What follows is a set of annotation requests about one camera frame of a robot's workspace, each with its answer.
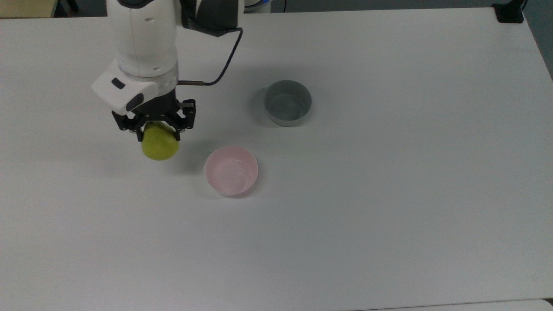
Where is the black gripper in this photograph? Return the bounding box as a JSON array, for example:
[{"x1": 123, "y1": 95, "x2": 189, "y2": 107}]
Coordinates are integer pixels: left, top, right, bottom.
[{"x1": 112, "y1": 89, "x2": 196, "y2": 142}]

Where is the green pear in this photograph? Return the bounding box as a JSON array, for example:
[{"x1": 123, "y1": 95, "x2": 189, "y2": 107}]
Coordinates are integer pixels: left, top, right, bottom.
[{"x1": 141, "y1": 121, "x2": 180, "y2": 161}]

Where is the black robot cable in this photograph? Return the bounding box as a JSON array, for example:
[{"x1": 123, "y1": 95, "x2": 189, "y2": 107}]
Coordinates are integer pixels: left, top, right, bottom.
[{"x1": 178, "y1": 0, "x2": 287, "y2": 86}]

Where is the pink bowl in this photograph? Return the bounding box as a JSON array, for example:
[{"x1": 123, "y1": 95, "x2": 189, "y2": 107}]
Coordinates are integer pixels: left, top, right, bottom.
[{"x1": 204, "y1": 146, "x2": 259, "y2": 197}]

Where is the light wooden furniture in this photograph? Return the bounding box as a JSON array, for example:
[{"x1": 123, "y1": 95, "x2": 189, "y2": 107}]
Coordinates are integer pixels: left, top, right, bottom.
[{"x1": 0, "y1": 0, "x2": 59, "y2": 19}]

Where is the black table clamp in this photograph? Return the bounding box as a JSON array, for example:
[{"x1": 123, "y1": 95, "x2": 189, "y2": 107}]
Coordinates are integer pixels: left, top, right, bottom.
[{"x1": 492, "y1": 0, "x2": 528, "y2": 24}]

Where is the grey bowl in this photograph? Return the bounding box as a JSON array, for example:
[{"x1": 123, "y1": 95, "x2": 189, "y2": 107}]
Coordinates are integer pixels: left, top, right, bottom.
[{"x1": 264, "y1": 80, "x2": 312, "y2": 127}]

